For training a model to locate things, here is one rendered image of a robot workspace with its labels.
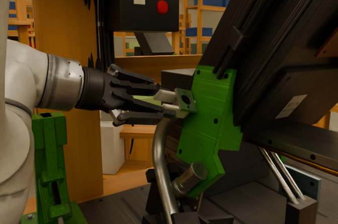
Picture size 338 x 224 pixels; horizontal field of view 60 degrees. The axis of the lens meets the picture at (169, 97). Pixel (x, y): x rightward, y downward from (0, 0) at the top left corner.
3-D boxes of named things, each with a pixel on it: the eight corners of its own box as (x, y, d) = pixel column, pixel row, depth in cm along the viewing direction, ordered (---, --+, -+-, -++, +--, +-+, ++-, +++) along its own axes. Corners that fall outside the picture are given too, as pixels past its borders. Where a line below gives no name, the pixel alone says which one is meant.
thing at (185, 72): (270, 176, 94) (278, 70, 87) (194, 203, 78) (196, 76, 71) (230, 157, 109) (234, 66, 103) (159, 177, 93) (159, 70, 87)
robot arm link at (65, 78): (49, 41, 47) (85, 50, 50) (35, 76, 53) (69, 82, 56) (49, 85, 42) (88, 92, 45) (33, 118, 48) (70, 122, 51)
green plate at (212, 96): (237, 176, 60) (261, 76, 59) (207, 176, 56) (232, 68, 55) (203, 157, 70) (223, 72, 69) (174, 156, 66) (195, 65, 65)
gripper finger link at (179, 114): (163, 103, 58) (164, 106, 58) (190, 108, 62) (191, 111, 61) (155, 111, 60) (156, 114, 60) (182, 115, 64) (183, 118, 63)
